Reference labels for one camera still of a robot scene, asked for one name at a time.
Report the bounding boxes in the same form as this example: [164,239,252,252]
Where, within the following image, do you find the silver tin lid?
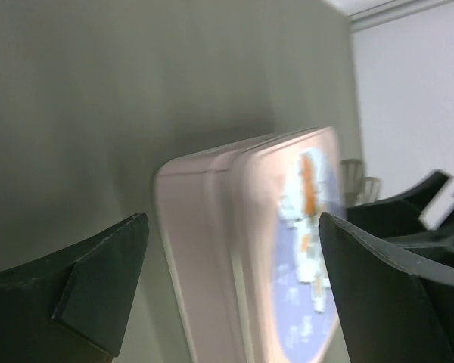
[220,127,345,362]

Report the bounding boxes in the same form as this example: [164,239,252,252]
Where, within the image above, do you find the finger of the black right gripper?
[347,170,454,268]

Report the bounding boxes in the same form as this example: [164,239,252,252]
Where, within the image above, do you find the metal serving tongs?
[341,159,382,207]

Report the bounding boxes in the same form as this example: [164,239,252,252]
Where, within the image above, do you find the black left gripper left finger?
[0,213,149,363]

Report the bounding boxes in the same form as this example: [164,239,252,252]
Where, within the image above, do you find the pink cookie tin box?
[154,135,271,362]

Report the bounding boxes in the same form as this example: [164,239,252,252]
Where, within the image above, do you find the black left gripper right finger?
[319,213,454,362]

